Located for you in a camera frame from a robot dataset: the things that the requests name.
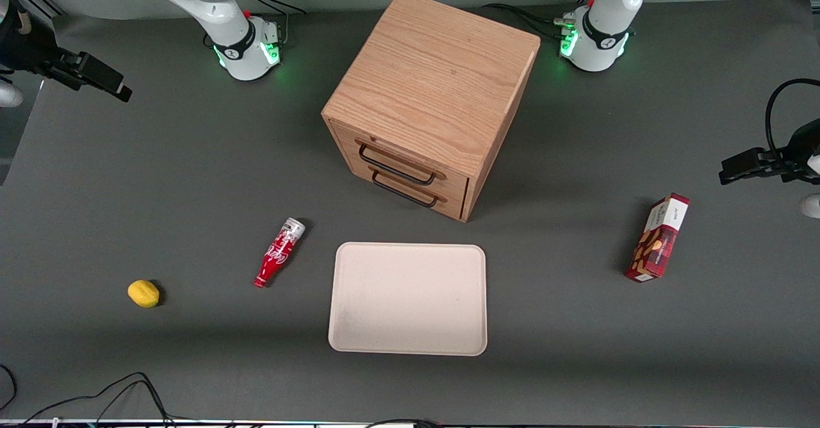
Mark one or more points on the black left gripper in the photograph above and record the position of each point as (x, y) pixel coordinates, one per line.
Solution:
(794, 156)

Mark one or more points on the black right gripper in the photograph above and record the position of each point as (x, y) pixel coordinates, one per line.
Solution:
(27, 49)

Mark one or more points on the red coke bottle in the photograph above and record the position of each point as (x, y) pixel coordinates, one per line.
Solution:
(279, 254)

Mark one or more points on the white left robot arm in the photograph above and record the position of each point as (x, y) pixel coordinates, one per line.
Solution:
(602, 37)

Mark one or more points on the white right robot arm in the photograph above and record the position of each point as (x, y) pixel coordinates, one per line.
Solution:
(214, 11)

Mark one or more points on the beige rectangular tray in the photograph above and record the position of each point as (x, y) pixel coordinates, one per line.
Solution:
(407, 300)

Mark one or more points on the red almond snack box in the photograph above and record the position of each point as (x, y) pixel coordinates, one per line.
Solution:
(660, 242)

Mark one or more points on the yellow lemon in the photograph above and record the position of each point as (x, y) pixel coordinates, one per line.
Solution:
(143, 293)

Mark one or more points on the wooden drawer front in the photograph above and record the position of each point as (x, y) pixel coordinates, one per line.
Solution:
(448, 202)
(391, 149)

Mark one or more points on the oak wooden drawer cabinet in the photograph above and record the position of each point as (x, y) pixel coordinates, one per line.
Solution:
(435, 75)

